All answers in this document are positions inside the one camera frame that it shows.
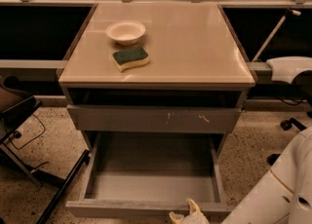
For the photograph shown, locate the grey drawer cabinet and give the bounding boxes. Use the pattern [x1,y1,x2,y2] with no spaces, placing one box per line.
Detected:
[58,2,255,149]

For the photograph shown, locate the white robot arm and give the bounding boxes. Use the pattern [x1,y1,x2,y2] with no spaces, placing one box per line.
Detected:
[220,128,312,224]

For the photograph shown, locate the black chair left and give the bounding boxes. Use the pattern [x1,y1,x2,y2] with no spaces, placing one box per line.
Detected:
[0,75,92,224]

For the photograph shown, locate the black office chair base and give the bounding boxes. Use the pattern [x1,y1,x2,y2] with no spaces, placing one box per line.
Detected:
[266,111,312,166]

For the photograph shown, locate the grey drawer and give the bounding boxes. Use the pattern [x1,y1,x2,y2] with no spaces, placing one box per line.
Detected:
[66,132,232,224]
[67,105,241,133]

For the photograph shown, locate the green yellow sponge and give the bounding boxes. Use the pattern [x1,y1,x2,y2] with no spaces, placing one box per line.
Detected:
[113,46,149,72]

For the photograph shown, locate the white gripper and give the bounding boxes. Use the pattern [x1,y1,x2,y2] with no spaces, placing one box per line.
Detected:
[169,199,210,224]

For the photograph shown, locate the grey top drawer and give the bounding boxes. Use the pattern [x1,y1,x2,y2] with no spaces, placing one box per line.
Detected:
[67,105,241,133]

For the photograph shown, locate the white chair armrest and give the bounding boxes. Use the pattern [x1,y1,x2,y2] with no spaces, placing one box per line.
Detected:
[266,56,312,84]

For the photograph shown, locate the black floor cable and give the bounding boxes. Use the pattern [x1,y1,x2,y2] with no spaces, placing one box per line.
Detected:
[7,113,47,151]

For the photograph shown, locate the white bowl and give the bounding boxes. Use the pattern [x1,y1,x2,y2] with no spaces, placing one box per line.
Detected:
[106,20,146,46]

